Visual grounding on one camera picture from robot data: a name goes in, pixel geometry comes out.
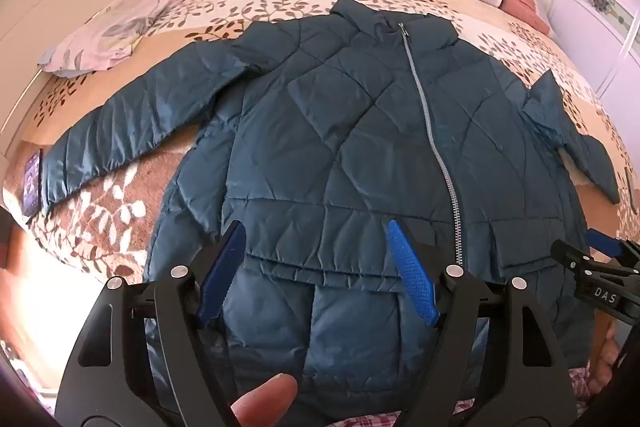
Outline dark smartphone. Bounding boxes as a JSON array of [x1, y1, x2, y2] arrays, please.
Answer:
[[21, 148, 45, 219]]

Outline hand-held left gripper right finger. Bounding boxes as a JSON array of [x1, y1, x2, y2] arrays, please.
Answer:
[[387, 219, 586, 427]]

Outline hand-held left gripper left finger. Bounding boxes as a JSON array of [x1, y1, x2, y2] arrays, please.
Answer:
[[54, 221, 248, 427]]

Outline lavender pillow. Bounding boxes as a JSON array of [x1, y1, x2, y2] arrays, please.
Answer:
[[37, 0, 231, 75]]

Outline teal quilted jacket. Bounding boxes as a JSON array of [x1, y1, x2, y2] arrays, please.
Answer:
[[42, 0, 621, 420]]

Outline bed with leaf-pattern sheet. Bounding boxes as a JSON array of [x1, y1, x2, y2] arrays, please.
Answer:
[[2, 0, 626, 288]]

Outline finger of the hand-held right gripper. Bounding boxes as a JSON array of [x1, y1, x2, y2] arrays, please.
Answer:
[[586, 228, 640, 264], [550, 240, 601, 280]]

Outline person's left hand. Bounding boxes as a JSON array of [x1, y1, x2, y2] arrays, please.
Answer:
[[229, 373, 299, 427]]

